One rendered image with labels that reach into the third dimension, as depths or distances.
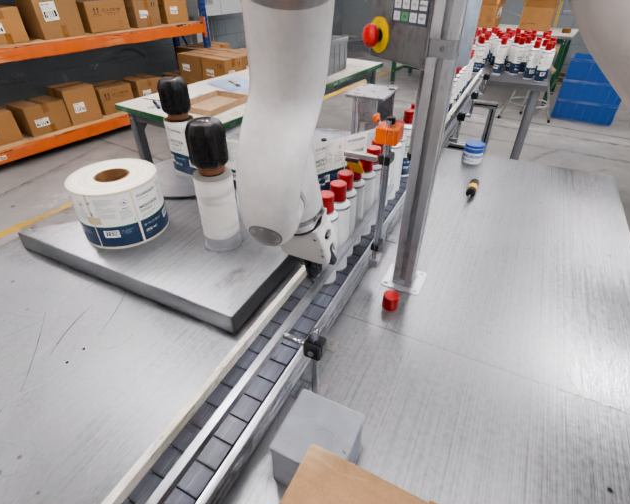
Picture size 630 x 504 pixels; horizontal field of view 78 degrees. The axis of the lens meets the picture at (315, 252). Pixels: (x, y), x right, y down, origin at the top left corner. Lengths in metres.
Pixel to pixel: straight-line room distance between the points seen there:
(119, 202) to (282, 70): 0.63
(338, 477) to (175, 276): 0.66
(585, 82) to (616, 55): 5.17
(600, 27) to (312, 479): 0.33
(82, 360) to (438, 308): 0.72
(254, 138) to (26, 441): 0.59
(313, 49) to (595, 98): 5.12
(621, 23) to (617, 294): 0.91
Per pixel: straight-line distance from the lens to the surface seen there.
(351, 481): 0.34
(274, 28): 0.41
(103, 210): 1.00
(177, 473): 0.53
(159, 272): 0.93
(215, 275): 0.89
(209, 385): 0.65
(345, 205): 0.78
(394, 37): 0.79
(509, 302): 0.97
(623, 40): 0.26
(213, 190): 0.87
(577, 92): 5.46
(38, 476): 0.77
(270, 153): 0.46
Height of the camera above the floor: 1.43
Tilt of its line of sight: 36 degrees down
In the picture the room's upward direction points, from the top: straight up
